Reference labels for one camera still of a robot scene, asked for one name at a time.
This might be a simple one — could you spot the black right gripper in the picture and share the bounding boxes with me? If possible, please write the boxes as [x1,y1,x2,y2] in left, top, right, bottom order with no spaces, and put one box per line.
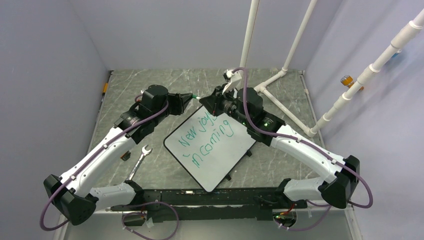
[199,83,251,128]

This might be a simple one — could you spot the white whiteboard black frame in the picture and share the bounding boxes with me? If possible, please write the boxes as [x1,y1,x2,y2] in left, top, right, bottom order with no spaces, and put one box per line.
[163,106,256,192]

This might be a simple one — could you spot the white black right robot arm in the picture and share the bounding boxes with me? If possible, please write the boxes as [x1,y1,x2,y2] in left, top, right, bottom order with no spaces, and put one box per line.
[199,86,360,209]

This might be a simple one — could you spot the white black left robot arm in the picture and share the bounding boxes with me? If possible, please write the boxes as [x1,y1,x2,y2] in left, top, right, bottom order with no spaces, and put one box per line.
[43,84,195,226]

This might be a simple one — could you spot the silver open-end wrench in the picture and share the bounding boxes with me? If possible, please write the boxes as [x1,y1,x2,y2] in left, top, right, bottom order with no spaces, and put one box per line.
[125,144,153,181]

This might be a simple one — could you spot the orange black clamp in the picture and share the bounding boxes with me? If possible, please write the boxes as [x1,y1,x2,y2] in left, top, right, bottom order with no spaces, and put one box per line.
[120,151,131,161]

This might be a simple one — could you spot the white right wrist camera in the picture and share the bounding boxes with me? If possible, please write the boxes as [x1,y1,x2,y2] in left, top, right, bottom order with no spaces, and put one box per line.
[222,69,242,95]

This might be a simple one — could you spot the white PVC pipe frame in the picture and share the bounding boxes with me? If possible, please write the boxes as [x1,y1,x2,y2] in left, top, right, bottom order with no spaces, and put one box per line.
[238,0,424,139]

